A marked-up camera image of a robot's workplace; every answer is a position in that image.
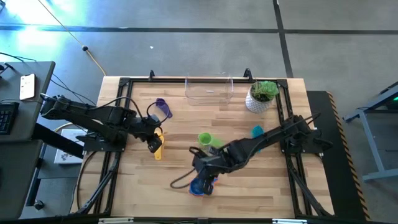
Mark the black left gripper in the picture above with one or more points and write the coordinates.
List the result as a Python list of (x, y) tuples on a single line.
[(147, 126)]

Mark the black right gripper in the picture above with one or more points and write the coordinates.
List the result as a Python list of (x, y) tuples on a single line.
[(210, 165)]

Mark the yellow measuring cup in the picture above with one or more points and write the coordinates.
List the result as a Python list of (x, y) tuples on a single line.
[(158, 154)]

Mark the orange measuring cup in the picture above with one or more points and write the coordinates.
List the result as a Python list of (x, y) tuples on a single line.
[(193, 194)]

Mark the purple measuring cup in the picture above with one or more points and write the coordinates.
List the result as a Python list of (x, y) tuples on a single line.
[(164, 107)]

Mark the green measuring cup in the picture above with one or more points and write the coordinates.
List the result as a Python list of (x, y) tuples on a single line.
[(204, 138)]

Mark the turquoise measuring cup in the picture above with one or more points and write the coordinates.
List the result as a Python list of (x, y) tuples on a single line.
[(257, 130)]

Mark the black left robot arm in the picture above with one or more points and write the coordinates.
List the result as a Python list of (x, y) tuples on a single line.
[(93, 115)]

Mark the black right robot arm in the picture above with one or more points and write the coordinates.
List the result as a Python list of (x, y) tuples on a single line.
[(267, 137)]

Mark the clear plastic basket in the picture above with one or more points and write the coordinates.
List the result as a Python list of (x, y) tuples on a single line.
[(208, 96)]

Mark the white printed booklet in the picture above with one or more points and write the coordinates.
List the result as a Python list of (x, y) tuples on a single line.
[(66, 155)]

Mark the black desk leg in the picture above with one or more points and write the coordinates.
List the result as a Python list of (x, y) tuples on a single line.
[(53, 140)]

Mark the succulent in white geometric pot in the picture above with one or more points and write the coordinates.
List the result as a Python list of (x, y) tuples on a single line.
[(262, 93)]

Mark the black hazard-striped floor mat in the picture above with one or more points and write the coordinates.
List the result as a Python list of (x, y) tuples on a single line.
[(332, 186)]

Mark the black caster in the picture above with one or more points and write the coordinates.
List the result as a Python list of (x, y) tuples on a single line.
[(38, 205)]

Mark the grey desk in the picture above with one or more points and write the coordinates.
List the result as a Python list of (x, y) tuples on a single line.
[(40, 77)]

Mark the white smartphone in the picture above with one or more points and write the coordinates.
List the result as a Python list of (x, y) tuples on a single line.
[(27, 86)]

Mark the black keyboard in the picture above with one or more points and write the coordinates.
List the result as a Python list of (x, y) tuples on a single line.
[(7, 118)]

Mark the black device with green light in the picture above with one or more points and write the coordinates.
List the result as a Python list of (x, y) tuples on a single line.
[(393, 104)]

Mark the black aluminium table frame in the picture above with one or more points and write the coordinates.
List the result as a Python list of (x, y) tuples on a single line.
[(140, 80)]

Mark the black frame bracket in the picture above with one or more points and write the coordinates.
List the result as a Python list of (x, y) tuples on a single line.
[(247, 74), (151, 74)]

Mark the silver table bracket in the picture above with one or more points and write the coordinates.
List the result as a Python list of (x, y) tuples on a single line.
[(289, 221), (115, 220)]

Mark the grey desk leg frame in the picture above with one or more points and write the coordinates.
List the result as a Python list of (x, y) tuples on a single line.
[(371, 146)]

